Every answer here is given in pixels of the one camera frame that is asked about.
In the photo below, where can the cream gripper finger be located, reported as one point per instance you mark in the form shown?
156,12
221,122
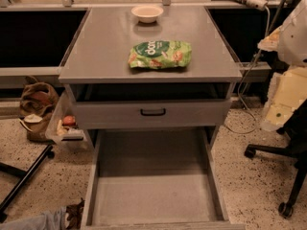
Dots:
287,92
270,43

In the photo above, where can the green rice chip bag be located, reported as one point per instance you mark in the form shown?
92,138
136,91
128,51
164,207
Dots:
160,54

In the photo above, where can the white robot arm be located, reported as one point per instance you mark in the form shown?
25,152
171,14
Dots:
292,48

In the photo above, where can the open grey middle drawer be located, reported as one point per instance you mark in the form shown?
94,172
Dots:
162,179

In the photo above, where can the grey drawer cabinet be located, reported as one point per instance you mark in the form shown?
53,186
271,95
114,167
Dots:
175,72

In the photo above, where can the brown paper bag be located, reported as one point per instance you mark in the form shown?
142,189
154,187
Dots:
37,104

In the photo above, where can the white bowl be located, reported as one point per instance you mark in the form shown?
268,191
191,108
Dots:
147,13

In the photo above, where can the red apple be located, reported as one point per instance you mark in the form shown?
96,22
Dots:
69,121

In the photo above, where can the clear plastic bin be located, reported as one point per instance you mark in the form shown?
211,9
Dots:
63,128

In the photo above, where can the brown shoe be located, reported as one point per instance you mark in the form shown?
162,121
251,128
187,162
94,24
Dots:
73,216

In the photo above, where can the person's jeans leg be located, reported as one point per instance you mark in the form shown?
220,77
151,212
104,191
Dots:
46,221

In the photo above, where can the black metal stand leg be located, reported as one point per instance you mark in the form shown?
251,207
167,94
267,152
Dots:
23,178

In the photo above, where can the grey upper drawer with handle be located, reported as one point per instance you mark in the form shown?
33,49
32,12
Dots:
143,114

